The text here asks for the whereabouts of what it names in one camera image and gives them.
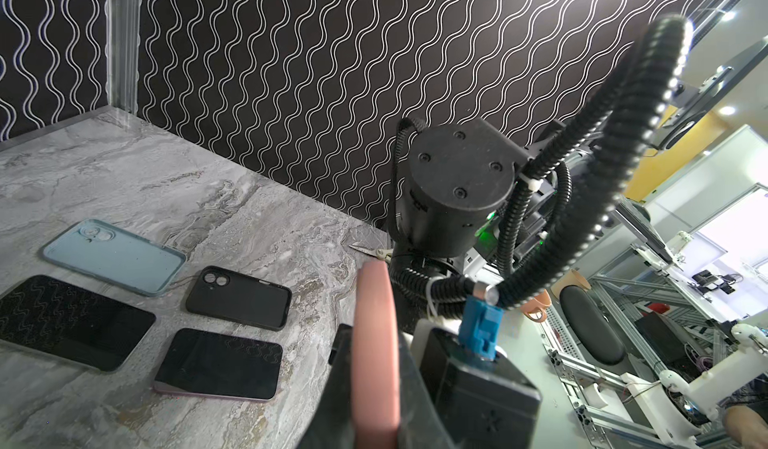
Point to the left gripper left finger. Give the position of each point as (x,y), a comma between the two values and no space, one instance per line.
(331,425)

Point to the white scissors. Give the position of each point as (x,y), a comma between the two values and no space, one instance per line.
(382,254)

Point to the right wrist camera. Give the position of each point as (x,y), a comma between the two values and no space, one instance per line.
(480,397)

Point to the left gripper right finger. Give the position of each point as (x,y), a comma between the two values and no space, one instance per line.
(420,425)

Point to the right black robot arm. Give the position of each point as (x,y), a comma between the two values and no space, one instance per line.
(446,180)

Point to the black phone case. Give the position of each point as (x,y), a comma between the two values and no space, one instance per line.
(231,296)

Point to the pale blue phone case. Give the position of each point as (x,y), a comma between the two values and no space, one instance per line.
(116,256)

